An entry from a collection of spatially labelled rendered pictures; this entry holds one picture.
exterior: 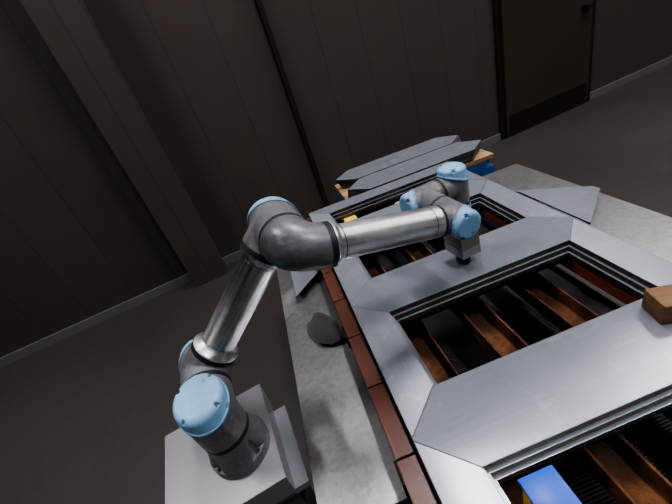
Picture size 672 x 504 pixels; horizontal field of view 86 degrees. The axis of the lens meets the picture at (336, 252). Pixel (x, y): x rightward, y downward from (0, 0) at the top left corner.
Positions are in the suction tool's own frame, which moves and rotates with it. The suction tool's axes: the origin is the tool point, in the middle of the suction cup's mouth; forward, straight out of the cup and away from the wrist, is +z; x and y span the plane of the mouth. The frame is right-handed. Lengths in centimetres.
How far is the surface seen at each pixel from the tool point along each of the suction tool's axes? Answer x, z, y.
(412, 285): 18.1, -1.1, 0.7
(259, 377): 86, 85, 90
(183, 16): 31, -112, 254
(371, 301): 31.1, -1.1, 2.7
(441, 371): 23.3, 16.8, -16.3
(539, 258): -16.2, 0.8, -12.2
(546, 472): 29, -4, -55
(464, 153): -60, 1, 74
